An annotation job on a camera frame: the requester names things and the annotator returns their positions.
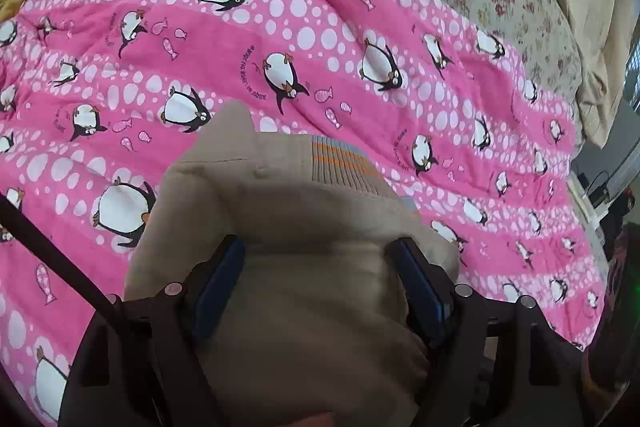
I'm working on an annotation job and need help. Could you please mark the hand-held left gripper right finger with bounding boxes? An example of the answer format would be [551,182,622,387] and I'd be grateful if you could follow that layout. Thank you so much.
[387,237,587,427]

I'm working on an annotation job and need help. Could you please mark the beige knit sweater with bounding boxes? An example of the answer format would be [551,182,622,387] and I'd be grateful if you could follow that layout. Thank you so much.
[122,99,461,427]

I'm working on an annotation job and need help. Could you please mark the orange cloth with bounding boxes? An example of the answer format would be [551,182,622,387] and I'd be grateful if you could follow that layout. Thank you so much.
[0,0,28,22]

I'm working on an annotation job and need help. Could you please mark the pink penguin print blanket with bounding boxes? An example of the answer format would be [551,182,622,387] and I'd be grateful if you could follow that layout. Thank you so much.
[0,0,608,427]

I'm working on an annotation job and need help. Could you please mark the floral bed sheet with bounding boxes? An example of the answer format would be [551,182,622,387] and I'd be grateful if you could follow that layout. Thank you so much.
[20,0,586,148]

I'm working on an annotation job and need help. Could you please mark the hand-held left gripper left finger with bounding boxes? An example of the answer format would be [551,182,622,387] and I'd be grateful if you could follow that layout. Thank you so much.
[59,234,247,427]

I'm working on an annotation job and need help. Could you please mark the black cable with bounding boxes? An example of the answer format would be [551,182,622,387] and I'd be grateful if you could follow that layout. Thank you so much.
[0,194,131,333]

